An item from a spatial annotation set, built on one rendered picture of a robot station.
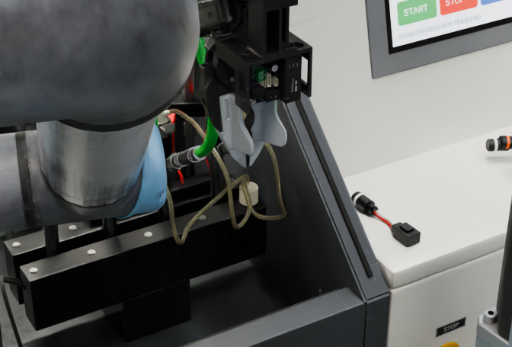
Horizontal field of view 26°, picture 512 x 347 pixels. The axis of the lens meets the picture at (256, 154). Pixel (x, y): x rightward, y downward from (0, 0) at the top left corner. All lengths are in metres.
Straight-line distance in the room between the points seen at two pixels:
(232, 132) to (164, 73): 0.58
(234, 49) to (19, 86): 0.58
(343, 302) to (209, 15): 0.48
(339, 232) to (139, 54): 0.95
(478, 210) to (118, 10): 1.12
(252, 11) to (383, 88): 0.61
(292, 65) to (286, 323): 0.43
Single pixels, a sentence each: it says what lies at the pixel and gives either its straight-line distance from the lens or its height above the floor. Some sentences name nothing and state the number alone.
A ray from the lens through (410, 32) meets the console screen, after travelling 1.60.
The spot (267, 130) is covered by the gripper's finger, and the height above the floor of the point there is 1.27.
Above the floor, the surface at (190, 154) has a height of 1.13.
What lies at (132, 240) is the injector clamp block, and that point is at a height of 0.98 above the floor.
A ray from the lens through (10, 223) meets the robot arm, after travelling 0.86.
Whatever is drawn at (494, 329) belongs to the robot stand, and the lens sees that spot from 0.70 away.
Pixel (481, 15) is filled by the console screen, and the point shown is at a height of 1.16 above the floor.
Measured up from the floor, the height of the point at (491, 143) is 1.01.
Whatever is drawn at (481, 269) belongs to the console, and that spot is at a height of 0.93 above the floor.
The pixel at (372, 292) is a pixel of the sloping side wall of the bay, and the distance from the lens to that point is 1.41.
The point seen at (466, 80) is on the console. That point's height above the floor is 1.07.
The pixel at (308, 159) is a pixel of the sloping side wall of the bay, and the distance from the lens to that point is 1.43.
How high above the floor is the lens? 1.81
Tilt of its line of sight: 31 degrees down
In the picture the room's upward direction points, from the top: straight up
